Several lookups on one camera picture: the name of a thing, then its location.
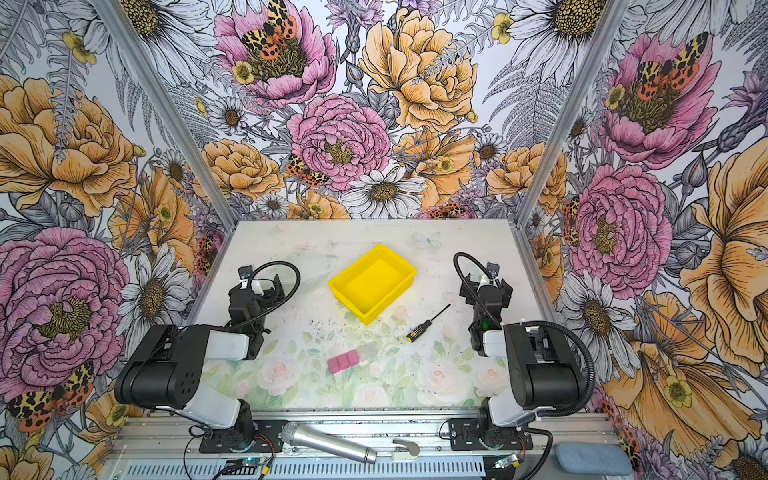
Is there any black yellow screwdriver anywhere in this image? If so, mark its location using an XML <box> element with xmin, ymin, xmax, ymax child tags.
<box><xmin>406</xmin><ymin>304</ymin><xmax>451</xmax><ymax>343</ymax></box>

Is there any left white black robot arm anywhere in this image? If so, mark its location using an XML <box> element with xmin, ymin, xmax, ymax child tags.
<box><xmin>114</xmin><ymin>260</ymin><xmax>301</xmax><ymax>452</ymax></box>

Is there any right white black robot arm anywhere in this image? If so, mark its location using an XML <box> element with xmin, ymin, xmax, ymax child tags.
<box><xmin>453</xmin><ymin>252</ymin><xmax>597</xmax><ymax>449</ymax></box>

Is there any yellow plastic bin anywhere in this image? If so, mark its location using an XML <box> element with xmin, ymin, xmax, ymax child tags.
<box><xmin>328</xmin><ymin>244</ymin><xmax>417</xmax><ymax>325</ymax></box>

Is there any pink block piece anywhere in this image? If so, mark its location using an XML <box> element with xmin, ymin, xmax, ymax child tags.
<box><xmin>327</xmin><ymin>350</ymin><xmax>360</xmax><ymax>375</ymax></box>

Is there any clear plastic block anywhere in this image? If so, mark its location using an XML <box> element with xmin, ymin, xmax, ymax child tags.
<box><xmin>356</xmin><ymin>341</ymin><xmax>380</xmax><ymax>364</ymax></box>

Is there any silver microphone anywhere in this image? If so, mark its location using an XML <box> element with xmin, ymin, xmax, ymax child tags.
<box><xmin>281</xmin><ymin>422</ymin><xmax>378</xmax><ymax>464</ymax></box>

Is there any beige hook clip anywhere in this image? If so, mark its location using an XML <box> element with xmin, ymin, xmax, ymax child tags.
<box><xmin>391</xmin><ymin>438</ymin><xmax>421</xmax><ymax>463</ymax></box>

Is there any grey blue pad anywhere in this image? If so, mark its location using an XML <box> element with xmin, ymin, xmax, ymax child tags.
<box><xmin>555</xmin><ymin>442</ymin><xmax>633</xmax><ymax>476</ymax></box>

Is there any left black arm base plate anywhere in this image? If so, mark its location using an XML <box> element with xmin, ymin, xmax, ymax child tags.
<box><xmin>198</xmin><ymin>420</ymin><xmax>287</xmax><ymax>454</ymax></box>

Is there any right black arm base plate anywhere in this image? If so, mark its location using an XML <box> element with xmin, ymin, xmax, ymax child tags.
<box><xmin>440</xmin><ymin>418</ymin><xmax>533</xmax><ymax>452</ymax></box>

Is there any right black corrugated cable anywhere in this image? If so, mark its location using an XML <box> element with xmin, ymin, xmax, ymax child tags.
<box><xmin>452</xmin><ymin>251</ymin><xmax>597</xmax><ymax>418</ymax></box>

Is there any white ventilated cable duct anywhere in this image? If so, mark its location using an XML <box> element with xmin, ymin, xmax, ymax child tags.
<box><xmin>109</xmin><ymin>456</ymin><xmax>486</xmax><ymax>479</ymax></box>

